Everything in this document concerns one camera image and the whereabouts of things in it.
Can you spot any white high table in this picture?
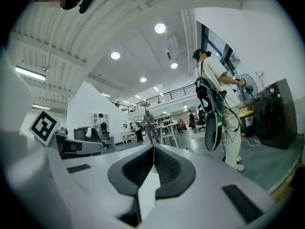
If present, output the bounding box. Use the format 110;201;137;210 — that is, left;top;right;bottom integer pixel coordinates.
157;125;180;148

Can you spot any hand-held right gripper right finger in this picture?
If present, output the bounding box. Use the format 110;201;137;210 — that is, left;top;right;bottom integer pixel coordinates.
142;144;275;229

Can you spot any black washing machine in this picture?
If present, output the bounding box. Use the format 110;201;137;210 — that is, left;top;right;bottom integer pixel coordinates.
252;78;298;150

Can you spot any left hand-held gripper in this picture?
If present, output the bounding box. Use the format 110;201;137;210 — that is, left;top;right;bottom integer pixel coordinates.
29;110;105;160

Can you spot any black bin yellow lid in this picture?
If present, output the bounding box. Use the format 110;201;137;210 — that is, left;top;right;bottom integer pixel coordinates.
239;109;256;138

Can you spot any black cabinet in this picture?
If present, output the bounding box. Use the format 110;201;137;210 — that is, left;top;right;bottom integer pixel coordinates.
73;126;96;142

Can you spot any white shelf cabinet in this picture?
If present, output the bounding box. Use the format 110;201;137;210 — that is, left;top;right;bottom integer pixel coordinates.
90;112;109;129

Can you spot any black metal railing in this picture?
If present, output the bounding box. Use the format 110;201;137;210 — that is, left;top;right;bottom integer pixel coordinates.
111;83;199;114

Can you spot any white dresser table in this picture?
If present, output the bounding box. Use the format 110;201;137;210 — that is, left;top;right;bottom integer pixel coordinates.
121;130;137;144

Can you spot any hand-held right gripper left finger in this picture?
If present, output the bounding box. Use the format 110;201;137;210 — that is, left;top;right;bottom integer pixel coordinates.
62;144;155;229

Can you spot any black head-worn camera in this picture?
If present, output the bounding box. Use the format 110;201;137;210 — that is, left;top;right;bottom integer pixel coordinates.
78;0;102;14

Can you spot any ceiling air conditioner unit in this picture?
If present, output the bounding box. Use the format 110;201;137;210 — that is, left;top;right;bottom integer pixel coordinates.
166;36;180;60

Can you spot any black standing fan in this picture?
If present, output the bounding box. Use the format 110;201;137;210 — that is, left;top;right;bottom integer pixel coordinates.
239;73;259;103

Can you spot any black framed window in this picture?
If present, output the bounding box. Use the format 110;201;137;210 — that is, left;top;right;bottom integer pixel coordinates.
201;23;242;81

